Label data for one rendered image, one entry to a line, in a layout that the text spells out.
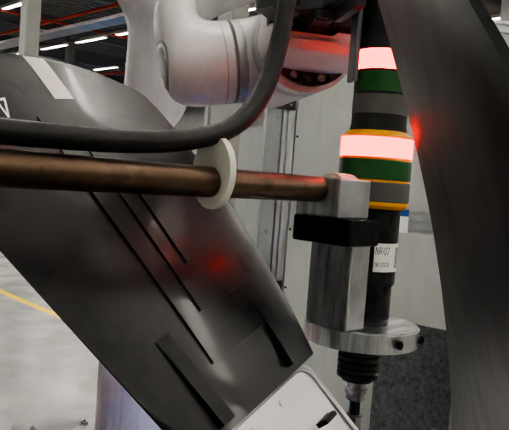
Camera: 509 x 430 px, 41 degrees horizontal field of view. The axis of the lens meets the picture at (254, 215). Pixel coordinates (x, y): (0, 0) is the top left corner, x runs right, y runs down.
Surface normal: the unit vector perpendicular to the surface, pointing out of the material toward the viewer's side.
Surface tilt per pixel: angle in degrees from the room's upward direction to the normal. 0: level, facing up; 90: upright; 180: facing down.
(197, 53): 82
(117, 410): 90
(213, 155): 90
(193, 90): 134
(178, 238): 49
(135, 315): 56
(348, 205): 90
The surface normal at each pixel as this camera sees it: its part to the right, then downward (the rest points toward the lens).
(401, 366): -0.66, -0.01
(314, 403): 0.53, -0.52
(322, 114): 0.22, 0.07
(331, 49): 0.10, 0.73
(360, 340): -0.19, 0.04
